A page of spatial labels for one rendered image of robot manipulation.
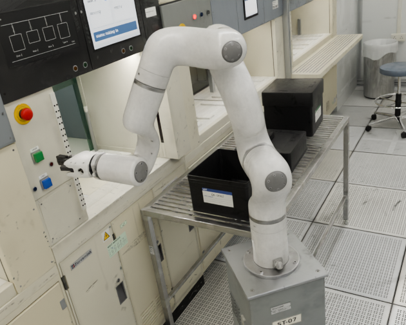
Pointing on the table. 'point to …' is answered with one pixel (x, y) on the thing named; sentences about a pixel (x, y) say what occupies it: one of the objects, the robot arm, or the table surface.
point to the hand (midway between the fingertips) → (62, 160)
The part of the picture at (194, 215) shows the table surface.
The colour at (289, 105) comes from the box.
